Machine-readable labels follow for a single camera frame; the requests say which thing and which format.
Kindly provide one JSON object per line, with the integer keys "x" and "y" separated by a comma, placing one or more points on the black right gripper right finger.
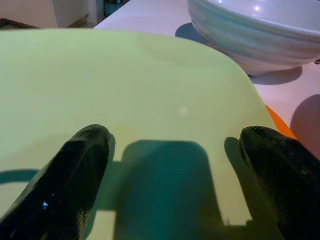
{"x": 287, "y": 180}

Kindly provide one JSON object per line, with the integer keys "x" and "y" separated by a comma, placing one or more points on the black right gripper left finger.
{"x": 67, "y": 185}

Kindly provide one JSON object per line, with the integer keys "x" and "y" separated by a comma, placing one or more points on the orange plate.
{"x": 281, "y": 123}

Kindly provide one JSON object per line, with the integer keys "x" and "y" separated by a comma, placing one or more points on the light green square plate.
{"x": 125, "y": 87}

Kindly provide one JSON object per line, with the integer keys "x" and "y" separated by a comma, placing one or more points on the white blue ceramic bowl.
{"x": 250, "y": 37}

